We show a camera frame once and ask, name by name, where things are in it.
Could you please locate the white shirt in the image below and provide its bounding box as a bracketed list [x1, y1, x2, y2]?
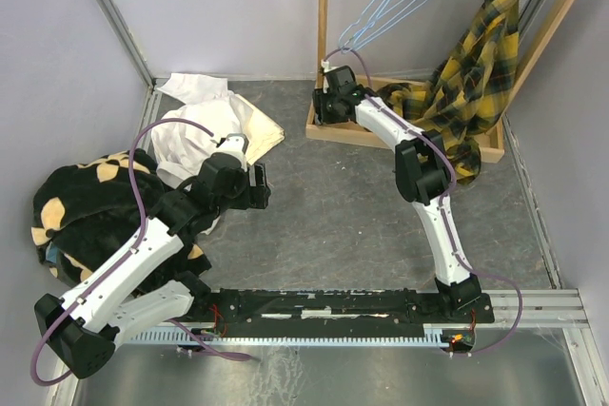
[150, 71, 286, 236]

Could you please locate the yellow plaid shirt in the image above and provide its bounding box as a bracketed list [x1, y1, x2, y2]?
[378, 0, 520, 184]

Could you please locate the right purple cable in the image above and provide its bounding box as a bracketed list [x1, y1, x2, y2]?
[325, 48, 524, 359]

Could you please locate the white slotted cable duct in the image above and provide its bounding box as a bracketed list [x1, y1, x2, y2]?
[128, 325, 449, 349]

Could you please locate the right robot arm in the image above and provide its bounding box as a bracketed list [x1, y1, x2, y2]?
[313, 66, 481, 321]

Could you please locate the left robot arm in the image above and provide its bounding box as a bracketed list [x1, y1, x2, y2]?
[31, 149, 270, 378]

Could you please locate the black floral blanket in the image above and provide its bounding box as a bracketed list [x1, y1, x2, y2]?
[31, 148, 211, 297]

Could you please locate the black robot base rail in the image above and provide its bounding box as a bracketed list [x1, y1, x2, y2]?
[182, 289, 495, 338]

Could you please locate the aluminium corner post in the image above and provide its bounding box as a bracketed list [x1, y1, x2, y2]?
[96, 0, 155, 87]

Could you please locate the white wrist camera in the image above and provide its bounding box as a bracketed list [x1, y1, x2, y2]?
[320, 60, 337, 75]
[214, 133, 248, 171]

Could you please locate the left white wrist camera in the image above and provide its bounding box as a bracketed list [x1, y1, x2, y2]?
[214, 133, 248, 171]

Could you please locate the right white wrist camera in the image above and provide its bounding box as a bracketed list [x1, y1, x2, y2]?
[320, 60, 337, 75]

